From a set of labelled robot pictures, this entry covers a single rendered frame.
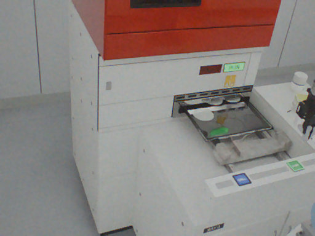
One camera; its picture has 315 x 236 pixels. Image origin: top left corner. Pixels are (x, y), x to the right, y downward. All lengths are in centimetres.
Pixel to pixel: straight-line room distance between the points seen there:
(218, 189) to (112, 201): 89
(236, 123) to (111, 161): 64
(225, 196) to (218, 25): 73
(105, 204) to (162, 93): 73
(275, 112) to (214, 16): 58
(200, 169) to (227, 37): 59
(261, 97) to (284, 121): 20
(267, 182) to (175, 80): 65
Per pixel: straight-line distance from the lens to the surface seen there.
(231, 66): 197
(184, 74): 187
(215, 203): 149
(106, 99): 180
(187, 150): 184
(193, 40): 174
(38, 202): 273
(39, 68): 337
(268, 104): 203
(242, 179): 156
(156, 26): 164
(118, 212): 234
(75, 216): 263
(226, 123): 192
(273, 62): 432
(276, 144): 192
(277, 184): 163
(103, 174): 208
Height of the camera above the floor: 201
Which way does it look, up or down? 34 degrees down
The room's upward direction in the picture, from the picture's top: 10 degrees clockwise
